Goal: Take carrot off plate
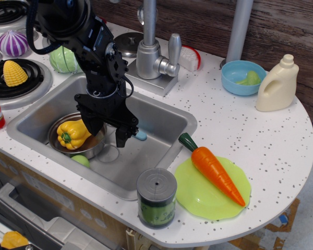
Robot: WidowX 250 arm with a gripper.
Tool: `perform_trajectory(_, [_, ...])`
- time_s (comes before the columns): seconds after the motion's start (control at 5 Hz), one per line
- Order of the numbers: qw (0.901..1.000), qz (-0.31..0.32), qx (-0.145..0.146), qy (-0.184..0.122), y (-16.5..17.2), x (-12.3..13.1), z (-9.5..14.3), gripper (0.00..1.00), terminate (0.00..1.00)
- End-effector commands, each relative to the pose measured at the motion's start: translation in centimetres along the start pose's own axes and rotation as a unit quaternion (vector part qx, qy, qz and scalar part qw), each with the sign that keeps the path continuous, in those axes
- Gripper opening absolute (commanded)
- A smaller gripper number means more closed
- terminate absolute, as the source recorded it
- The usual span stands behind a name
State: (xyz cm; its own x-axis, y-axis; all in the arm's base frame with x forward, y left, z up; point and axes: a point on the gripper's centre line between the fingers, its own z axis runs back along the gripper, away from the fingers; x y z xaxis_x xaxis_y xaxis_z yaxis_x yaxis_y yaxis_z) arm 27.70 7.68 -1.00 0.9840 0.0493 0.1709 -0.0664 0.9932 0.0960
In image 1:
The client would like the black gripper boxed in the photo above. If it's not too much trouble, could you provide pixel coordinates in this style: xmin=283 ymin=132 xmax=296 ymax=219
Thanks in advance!
xmin=74 ymin=85 xmax=138 ymax=148

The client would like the orange toy carrot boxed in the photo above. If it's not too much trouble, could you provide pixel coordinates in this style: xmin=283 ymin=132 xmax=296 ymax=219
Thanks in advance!
xmin=178 ymin=133 xmax=246 ymax=207

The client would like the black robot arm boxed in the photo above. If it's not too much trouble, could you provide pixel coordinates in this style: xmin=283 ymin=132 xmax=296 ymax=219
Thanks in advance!
xmin=26 ymin=1 xmax=138 ymax=148

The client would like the lime green plastic plate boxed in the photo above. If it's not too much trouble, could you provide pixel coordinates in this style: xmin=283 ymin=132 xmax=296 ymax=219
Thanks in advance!
xmin=174 ymin=157 xmax=251 ymax=220

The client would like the yellow toy bell pepper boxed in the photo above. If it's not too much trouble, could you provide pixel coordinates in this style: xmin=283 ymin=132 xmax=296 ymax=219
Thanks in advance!
xmin=56 ymin=119 xmax=91 ymax=151

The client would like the green toy lime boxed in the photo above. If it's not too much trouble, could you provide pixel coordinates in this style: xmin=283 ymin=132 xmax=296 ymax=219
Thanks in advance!
xmin=71 ymin=155 xmax=90 ymax=168

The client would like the small steel pot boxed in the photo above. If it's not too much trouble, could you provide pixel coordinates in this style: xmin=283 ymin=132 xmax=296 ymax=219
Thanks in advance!
xmin=48 ymin=113 xmax=107 ymax=159

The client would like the silver sink basin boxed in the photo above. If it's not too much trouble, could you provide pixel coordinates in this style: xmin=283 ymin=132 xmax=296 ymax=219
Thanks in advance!
xmin=7 ymin=73 xmax=197 ymax=201

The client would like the silver toy faucet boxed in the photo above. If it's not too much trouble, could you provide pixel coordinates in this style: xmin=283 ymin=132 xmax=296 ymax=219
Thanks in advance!
xmin=126 ymin=0 xmax=182 ymax=96

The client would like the grey lidded green can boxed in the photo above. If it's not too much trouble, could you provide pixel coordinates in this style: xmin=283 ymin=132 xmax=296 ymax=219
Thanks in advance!
xmin=136 ymin=168 xmax=177 ymax=229

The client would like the green toy cabbage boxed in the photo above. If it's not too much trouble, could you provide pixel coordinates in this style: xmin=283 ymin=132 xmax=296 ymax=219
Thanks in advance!
xmin=49 ymin=46 xmax=82 ymax=73

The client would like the front left stove burner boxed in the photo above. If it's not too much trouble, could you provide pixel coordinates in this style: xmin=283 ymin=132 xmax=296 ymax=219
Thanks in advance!
xmin=0 ymin=59 xmax=52 ymax=110

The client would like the stove burner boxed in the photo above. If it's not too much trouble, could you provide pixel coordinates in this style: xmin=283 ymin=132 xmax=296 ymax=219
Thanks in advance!
xmin=0 ymin=59 xmax=52 ymax=110
xmin=0 ymin=1 xmax=29 ymax=33

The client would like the steel pot lid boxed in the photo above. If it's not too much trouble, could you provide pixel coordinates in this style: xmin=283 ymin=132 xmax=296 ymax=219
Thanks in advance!
xmin=114 ymin=32 xmax=143 ymax=58

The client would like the white red cheese wedge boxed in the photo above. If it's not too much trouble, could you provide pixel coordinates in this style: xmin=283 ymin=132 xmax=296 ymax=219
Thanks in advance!
xmin=178 ymin=45 xmax=201 ymax=72

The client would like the yellow toy corn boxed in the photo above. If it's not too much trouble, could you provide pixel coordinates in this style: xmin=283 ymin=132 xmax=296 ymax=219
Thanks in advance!
xmin=3 ymin=60 xmax=28 ymax=88

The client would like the purple white toy onion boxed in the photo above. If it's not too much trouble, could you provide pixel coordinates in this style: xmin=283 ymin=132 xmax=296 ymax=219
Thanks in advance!
xmin=0 ymin=30 xmax=29 ymax=57

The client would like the light blue bowl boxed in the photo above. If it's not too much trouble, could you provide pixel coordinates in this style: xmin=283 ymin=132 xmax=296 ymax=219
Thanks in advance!
xmin=221 ymin=60 xmax=267 ymax=96

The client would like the yellow object under counter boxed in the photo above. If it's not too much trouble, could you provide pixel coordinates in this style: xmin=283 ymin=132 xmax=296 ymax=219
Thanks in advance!
xmin=1 ymin=231 xmax=29 ymax=249

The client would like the rear stove burner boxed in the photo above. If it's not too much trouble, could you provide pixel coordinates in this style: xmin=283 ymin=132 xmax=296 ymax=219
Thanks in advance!
xmin=0 ymin=1 xmax=29 ymax=33

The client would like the grey vertical pole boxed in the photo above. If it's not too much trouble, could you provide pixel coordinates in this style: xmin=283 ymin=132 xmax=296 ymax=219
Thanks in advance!
xmin=220 ymin=0 xmax=254 ymax=69

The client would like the cream detergent bottle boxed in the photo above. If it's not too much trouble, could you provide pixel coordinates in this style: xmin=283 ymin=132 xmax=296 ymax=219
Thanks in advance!
xmin=256 ymin=54 xmax=299 ymax=112

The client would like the light blue handled knife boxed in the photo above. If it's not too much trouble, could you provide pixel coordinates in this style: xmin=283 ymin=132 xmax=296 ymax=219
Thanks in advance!
xmin=134 ymin=131 xmax=147 ymax=141

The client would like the grey oven door handle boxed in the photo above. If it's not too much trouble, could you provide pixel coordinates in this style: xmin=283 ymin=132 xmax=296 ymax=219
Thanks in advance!
xmin=0 ymin=183 xmax=76 ymax=249

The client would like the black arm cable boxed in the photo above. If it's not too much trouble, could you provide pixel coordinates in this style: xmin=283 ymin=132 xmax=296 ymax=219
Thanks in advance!
xmin=25 ymin=0 xmax=63 ymax=56

